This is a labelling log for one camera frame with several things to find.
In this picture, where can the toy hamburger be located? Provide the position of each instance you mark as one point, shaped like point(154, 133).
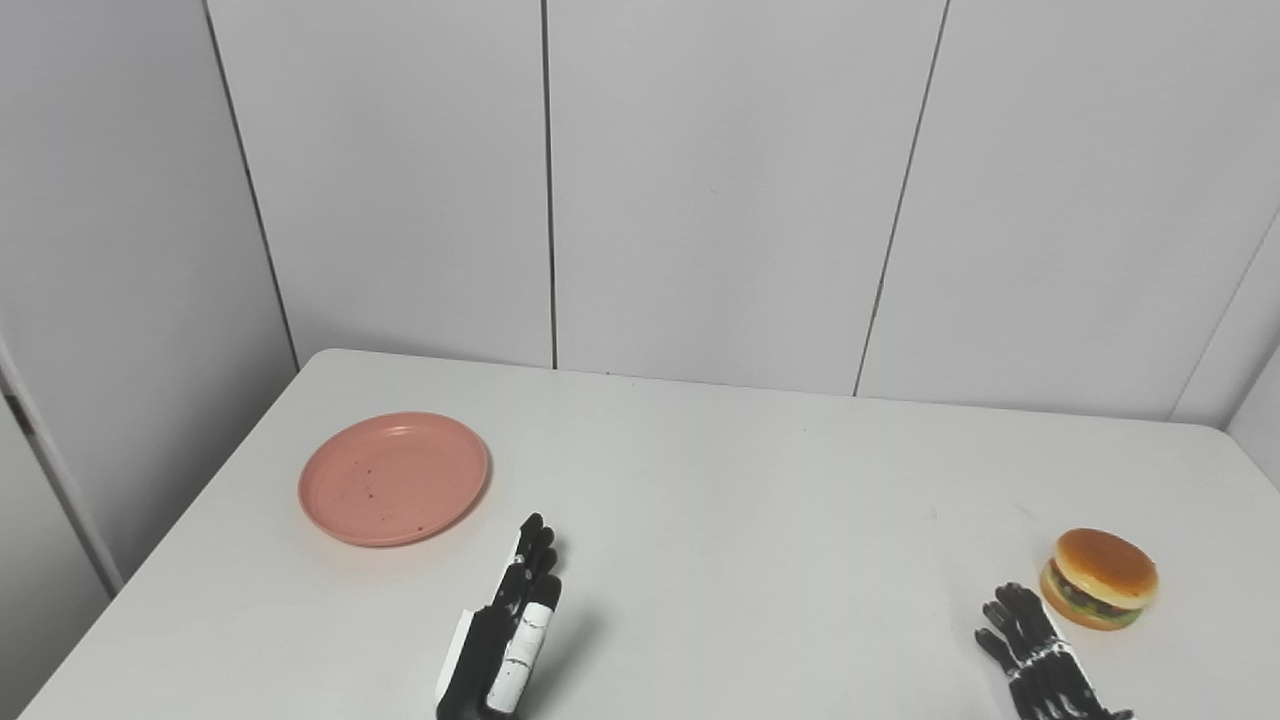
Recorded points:
point(1102, 570)

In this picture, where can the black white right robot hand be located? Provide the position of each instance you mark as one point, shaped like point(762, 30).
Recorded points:
point(1045, 680)

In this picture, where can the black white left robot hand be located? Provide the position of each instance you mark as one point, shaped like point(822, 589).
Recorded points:
point(490, 660)

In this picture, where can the pink round plate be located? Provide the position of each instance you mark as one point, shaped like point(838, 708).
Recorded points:
point(393, 480)

